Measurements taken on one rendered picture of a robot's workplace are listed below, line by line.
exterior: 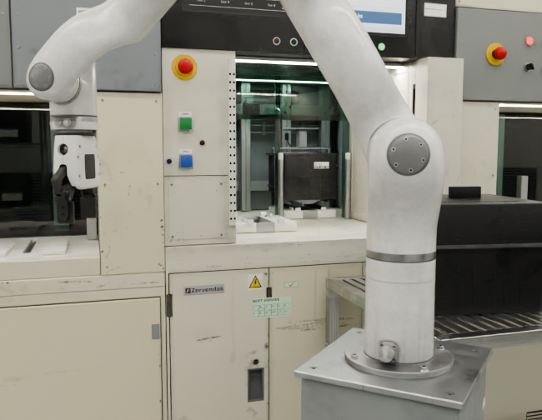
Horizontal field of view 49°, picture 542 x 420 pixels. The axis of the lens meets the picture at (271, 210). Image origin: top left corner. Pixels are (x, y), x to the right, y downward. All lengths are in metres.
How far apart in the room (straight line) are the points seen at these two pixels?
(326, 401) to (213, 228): 0.76
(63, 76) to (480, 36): 1.33
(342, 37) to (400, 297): 0.44
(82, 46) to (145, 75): 0.57
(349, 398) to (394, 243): 0.26
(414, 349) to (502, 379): 1.15
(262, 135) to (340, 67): 1.62
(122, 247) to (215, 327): 0.35
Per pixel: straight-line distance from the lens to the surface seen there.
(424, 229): 1.02
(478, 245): 1.41
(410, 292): 1.03
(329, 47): 1.03
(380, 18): 1.85
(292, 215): 2.27
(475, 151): 1.99
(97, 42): 1.08
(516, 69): 2.08
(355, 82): 1.03
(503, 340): 1.33
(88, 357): 1.71
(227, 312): 1.72
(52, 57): 1.08
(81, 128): 1.14
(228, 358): 1.76
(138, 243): 1.64
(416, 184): 0.96
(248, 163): 2.54
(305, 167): 2.27
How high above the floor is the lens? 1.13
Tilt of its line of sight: 6 degrees down
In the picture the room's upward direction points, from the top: straight up
